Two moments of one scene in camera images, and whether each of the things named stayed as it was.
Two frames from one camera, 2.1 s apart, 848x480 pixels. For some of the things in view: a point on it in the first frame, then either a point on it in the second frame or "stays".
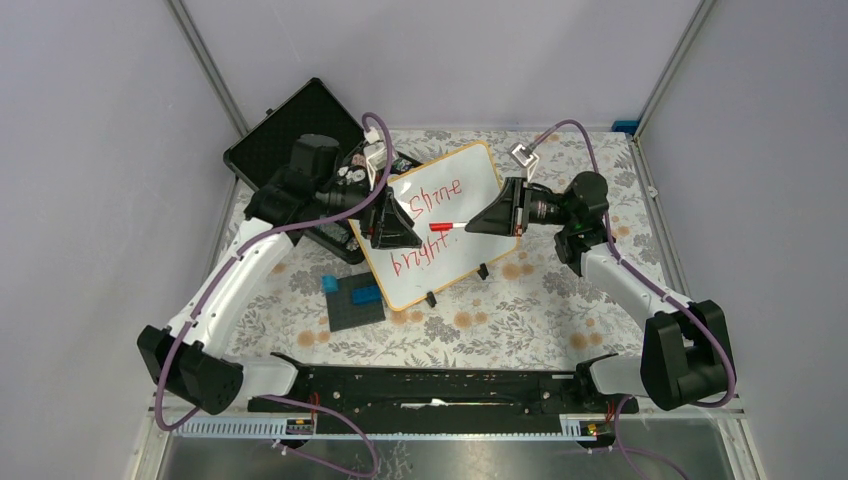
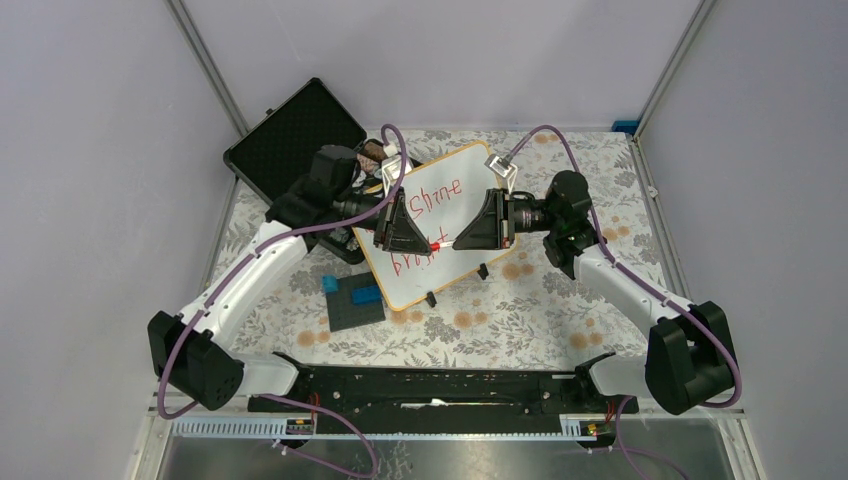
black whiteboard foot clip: x=483 y=272 stays
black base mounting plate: x=450 y=400 stays
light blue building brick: x=329 y=283 stays
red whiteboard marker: x=446 y=226 -> x=435 y=246
